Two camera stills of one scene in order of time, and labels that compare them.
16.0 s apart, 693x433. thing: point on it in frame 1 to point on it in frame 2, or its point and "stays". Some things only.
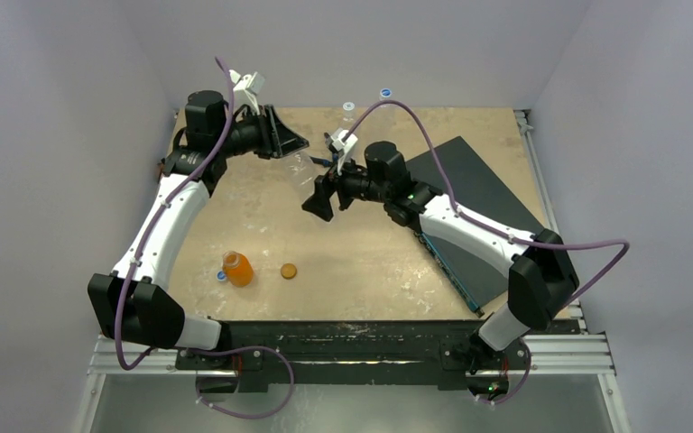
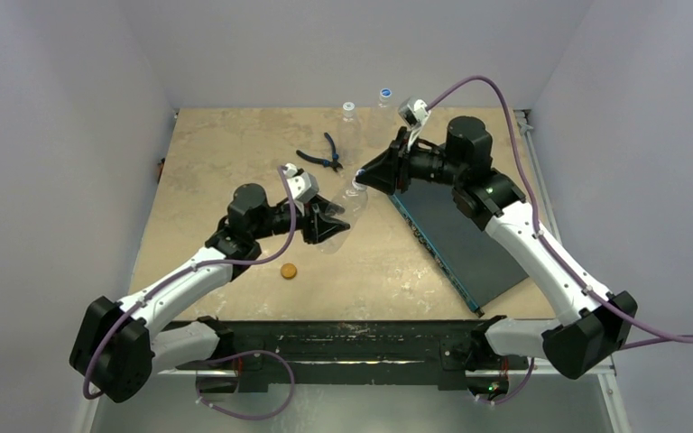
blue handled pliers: x=326 y=162 stays
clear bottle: x=300 y=173 to x=354 y=201
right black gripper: x=333 y=188 to x=402 y=165
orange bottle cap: x=288 y=271 stays
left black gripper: x=276 y=140 to x=314 y=225
